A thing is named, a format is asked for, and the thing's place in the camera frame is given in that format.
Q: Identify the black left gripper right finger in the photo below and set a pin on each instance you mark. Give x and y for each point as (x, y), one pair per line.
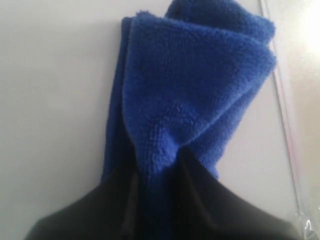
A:
(204, 209)

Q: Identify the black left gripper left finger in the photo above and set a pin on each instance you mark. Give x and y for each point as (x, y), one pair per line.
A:
(111, 211)

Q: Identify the blue microfiber cloth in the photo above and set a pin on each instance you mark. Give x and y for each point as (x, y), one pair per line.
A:
(182, 80)

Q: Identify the aluminium framed whiteboard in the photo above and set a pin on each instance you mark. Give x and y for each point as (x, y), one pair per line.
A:
(57, 64)

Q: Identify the clear tape front right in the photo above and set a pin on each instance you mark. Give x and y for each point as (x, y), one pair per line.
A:
(307, 222)

